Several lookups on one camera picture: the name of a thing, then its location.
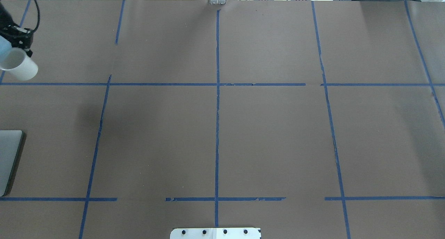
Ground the white plastic cup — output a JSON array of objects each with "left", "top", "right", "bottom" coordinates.
[{"left": 0, "top": 48, "right": 39, "bottom": 81}]

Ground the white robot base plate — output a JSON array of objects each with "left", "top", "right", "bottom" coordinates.
[{"left": 170, "top": 227, "right": 262, "bottom": 239}]

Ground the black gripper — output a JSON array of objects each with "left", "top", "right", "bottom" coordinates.
[{"left": 0, "top": 6, "right": 34, "bottom": 57}]

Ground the grey closed laptop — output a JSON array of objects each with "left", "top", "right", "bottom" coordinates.
[{"left": 0, "top": 130, "right": 24, "bottom": 197}]

